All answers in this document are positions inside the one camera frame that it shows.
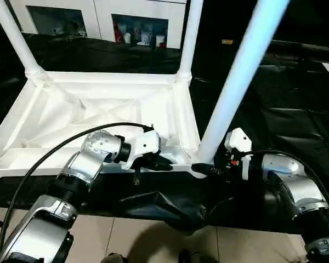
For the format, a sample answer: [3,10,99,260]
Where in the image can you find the white sideboard cabinet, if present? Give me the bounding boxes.
[8,0,189,49]

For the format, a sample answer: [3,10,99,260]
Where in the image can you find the black right robot foot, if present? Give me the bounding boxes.
[179,248,220,263]

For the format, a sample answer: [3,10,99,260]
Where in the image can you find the white plastic table top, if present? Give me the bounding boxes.
[0,70,217,184]

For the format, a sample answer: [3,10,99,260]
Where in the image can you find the white patterned cup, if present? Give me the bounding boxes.
[140,28,151,46]

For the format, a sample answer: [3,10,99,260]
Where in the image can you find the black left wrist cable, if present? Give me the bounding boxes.
[0,122,154,261]

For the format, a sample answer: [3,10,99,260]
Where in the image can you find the black work mat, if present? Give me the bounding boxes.
[0,30,329,236]

